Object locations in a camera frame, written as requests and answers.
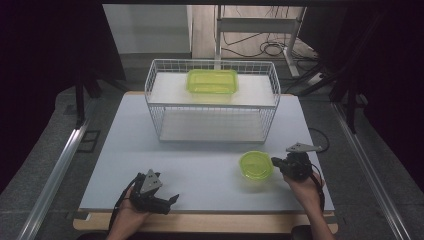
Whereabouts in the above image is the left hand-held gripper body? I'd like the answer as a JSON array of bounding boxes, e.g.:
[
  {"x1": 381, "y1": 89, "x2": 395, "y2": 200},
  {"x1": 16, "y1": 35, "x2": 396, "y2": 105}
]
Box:
[{"x1": 129, "y1": 168, "x2": 172, "y2": 216}]

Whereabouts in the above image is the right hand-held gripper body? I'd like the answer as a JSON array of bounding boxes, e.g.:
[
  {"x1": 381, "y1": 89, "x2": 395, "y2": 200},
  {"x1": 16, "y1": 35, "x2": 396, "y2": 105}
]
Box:
[{"x1": 280, "y1": 142, "x2": 324, "y2": 182}]

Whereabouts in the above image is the green round plastic bowl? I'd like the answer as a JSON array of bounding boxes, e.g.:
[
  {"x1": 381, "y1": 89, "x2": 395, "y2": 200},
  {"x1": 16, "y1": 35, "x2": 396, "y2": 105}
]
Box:
[{"x1": 238, "y1": 150, "x2": 276, "y2": 182}]

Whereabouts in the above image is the white wire two-tier rack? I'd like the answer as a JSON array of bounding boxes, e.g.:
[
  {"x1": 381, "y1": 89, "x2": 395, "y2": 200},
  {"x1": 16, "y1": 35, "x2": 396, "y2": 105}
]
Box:
[{"x1": 144, "y1": 58, "x2": 282, "y2": 145}]

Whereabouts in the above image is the green rectangular plastic container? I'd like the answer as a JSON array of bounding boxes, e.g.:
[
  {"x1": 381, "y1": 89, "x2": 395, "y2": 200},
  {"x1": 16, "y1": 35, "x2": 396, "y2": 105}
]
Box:
[{"x1": 185, "y1": 68, "x2": 240, "y2": 96}]

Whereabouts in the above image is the person's right hand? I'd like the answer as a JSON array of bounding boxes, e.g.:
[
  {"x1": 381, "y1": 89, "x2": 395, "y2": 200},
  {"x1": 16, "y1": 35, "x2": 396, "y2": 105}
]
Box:
[{"x1": 282, "y1": 170, "x2": 326, "y2": 208}]

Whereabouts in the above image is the person's left hand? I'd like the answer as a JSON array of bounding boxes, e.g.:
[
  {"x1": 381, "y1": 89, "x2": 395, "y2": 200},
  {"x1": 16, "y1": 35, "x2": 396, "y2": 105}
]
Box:
[{"x1": 112, "y1": 185, "x2": 152, "y2": 235}]

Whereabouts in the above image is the black metal stand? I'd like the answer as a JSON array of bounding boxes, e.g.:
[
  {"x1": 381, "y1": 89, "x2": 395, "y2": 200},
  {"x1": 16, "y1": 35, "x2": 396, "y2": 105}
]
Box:
[
  {"x1": 72, "y1": 58, "x2": 132, "y2": 132},
  {"x1": 289, "y1": 9, "x2": 385, "y2": 135}
]

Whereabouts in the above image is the white power strip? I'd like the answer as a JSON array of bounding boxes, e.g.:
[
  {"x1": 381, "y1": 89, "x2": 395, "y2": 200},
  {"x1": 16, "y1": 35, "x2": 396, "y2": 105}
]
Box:
[{"x1": 305, "y1": 70, "x2": 325, "y2": 88}]

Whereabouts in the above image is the dark curtain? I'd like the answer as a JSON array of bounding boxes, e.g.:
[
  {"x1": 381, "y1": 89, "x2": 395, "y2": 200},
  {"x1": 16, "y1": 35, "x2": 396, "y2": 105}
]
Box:
[
  {"x1": 298, "y1": 0, "x2": 424, "y2": 189},
  {"x1": 0, "y1": 0, "x2": 127, "y2": 196}
]

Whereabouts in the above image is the white cabinet panel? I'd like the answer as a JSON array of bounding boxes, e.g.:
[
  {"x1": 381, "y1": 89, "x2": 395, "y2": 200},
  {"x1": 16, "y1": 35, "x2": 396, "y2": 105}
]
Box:
[{"x1": 102, "y1": 3, "x2": 195, "y2": 55}]

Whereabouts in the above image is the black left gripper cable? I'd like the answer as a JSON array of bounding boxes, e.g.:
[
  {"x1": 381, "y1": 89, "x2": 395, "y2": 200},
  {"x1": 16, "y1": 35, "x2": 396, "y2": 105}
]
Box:
[{"x1": 107, "y1": 173, "x2": 143, "y2": 235}]

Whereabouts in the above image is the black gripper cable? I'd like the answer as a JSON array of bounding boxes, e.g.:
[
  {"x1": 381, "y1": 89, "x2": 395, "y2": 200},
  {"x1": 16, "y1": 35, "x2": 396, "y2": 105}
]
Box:
[
  {"x1": 107, "y1": 173, "x2": 143, "y2": 235},
  {"x1": 309, "y1": 162, "x2": 327, "y2": 213}
]

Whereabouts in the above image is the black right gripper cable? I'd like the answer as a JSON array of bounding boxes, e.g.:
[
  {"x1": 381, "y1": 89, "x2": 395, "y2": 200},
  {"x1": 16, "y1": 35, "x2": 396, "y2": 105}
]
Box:
[{"x1": 309, "y1": 162, "x2": 327, "y2": 213}]

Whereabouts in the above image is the black looped floor cable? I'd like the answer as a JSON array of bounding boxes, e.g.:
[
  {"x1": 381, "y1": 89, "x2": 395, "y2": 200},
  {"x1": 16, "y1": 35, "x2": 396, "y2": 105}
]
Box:
[{"x1": 308, "y1": 127, "x2": 331, "y2": 155}]

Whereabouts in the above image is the aluminium rail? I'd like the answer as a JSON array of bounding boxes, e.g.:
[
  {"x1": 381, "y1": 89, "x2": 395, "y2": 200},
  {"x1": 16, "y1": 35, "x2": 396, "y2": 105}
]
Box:
[
  {"x1": 331, "y1": 100, "x2": 414, "y2": 240},
  {"x1": 15, "y1": 99, "x2": 98, "y2": 240}
]

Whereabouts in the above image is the black floor bracket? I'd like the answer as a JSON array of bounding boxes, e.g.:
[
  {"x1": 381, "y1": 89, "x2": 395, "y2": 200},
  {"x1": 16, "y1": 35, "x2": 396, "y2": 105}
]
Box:
[{"x1": 76, "y1": 128, "x2": 102, "y2": 155}]

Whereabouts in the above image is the bundle of black floor cables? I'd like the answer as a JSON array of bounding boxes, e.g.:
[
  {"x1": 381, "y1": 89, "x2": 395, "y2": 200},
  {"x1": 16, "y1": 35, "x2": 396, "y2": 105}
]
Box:
[{"x1": 221, "y1": 5, "x2": 318, "y2": 60}]

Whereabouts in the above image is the white metal desk frame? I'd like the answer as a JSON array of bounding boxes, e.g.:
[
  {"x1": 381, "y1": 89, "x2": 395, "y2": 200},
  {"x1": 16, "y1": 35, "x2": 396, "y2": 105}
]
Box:
[{"x1": 213, "y1": 4, "x2": 308, "y2": 79}]

